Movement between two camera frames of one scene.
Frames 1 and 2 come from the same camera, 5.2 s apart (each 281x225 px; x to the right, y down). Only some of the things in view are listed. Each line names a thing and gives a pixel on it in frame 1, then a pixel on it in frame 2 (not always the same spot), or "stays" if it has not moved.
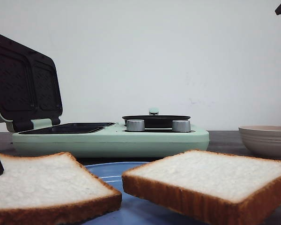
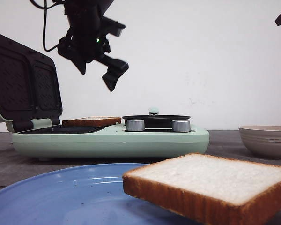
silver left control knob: (135, 125) stays
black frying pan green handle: (153, 120) stays
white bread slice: (48, 189) → (91, 121)
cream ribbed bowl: (272, 141) stays
